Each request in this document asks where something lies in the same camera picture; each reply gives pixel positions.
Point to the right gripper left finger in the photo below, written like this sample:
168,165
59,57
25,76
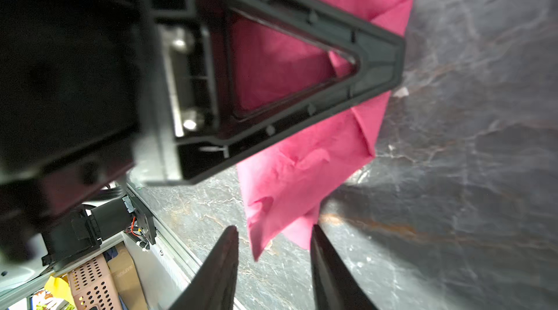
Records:
213,286

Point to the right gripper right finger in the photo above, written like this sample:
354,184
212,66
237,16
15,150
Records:
333,285

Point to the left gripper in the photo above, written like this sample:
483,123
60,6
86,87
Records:
82,102

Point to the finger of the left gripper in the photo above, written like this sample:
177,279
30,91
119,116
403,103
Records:
193,125

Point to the pink paper napkin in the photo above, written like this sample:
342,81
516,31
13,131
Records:
282,186

